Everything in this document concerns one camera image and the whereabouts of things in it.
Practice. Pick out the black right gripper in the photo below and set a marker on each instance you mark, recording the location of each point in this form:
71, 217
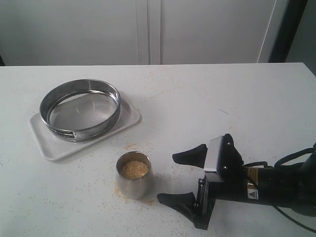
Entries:
231, 171

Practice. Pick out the yellow grain pile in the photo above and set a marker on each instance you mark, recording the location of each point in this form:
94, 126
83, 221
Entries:
134, 170

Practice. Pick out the small stainless steel cup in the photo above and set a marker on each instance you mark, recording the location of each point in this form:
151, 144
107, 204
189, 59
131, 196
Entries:
137, 188

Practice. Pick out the round steel mesh sieve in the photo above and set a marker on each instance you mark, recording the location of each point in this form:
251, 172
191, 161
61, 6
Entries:
81, 110

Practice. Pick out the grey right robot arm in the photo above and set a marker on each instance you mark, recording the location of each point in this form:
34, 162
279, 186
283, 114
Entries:
290, 182

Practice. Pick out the white rectangular plastic tray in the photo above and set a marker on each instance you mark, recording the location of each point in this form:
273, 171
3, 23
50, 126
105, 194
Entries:
53, 148

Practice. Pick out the white cabinet doors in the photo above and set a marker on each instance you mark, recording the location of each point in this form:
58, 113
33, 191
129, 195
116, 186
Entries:
138, 32

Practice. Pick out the dark door frame post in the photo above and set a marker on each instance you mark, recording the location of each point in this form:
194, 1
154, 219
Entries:
287, 30

